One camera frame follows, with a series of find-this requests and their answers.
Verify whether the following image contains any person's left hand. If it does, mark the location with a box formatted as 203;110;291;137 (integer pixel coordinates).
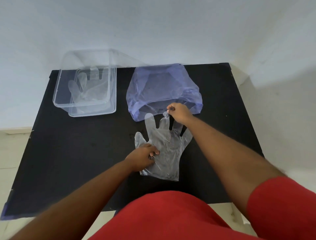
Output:
124;143;160;173

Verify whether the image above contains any person's right hand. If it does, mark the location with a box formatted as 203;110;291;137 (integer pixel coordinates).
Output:
167;102;195;125

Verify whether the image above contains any clear plastic disposable glove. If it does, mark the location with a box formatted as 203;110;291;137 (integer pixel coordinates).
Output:
68;68;110;110
134;111;194;182

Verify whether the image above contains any person's right forearm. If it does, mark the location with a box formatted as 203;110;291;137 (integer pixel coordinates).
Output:
183;116;288;218

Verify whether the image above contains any person's left forearm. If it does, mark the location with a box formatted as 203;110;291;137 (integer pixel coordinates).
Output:
9;159;142;240

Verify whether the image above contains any blue translucent plastic bag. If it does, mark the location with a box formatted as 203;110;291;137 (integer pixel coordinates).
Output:
126;63;203;122

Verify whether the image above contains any red shirt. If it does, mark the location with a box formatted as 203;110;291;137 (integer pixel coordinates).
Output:
88;176;316;240

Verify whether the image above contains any clear plastic storage container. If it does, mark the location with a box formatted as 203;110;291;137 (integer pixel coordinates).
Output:
52;49;148;118

